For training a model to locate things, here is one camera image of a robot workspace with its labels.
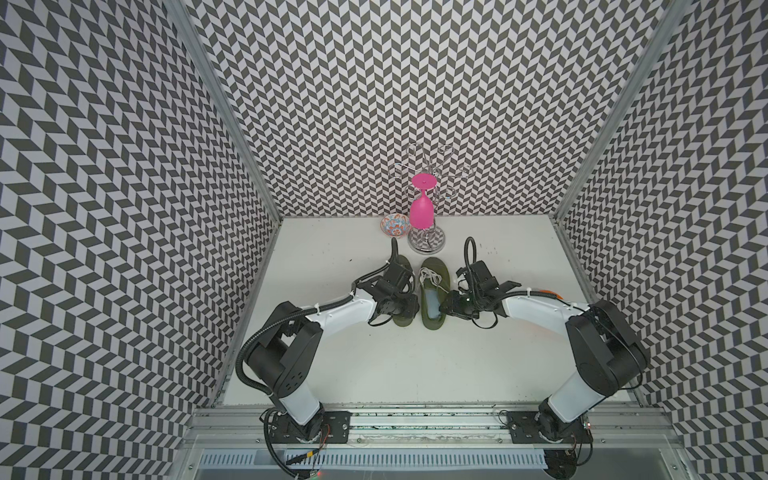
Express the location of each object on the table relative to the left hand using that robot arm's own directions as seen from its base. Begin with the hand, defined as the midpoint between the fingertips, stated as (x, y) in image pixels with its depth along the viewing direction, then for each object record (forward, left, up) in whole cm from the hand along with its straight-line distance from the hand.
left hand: (413, 309), depth 89 cm
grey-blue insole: (+3, -6, -1) cm, 7 cm away
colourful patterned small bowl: (+38, +6, -3) cm, 38 cm away
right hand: (-1, -9, -2) cm, 9 cm away
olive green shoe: (-4, +3, +1) cm, 5 cm away
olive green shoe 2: (+9, -7, +1) cm, 11 cm away
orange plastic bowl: (+6, -46, -2) cm, 46 cm away
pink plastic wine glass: (+24, -3, +17) cm, 30 cm away
